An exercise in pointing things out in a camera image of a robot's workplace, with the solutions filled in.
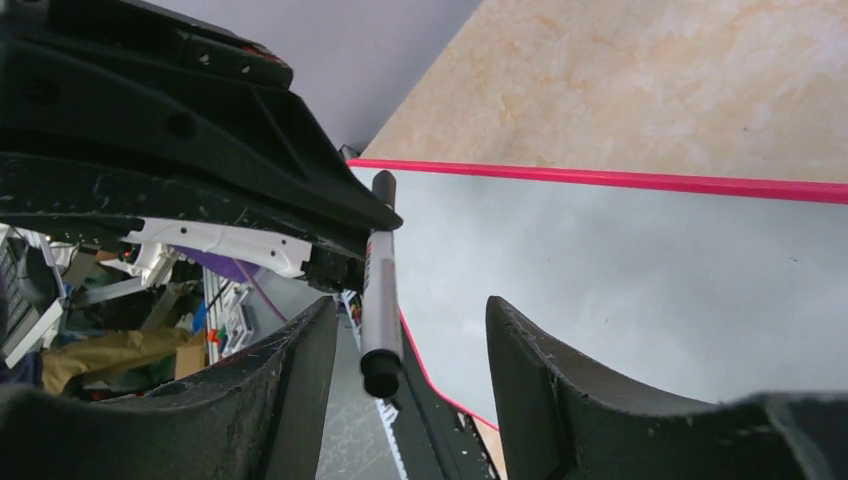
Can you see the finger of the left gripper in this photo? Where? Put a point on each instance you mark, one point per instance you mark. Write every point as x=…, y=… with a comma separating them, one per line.
x=334, y=189

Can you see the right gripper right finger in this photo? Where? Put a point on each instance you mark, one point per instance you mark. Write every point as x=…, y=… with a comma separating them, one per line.
x=563, y=415

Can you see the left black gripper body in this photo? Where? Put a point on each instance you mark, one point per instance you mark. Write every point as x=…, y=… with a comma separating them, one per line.
x=125, y=122

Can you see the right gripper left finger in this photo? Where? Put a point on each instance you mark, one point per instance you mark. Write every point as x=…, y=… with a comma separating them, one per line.
x=257, y=414

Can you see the black white marker pen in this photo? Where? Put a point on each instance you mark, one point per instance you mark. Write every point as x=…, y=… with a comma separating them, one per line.
x=381, y=362

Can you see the pink framed whiteboard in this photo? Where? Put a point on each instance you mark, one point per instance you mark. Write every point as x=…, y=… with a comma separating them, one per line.
x=712, y=288

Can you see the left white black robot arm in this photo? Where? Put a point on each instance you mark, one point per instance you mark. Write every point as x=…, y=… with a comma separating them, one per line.
x=122, y=121

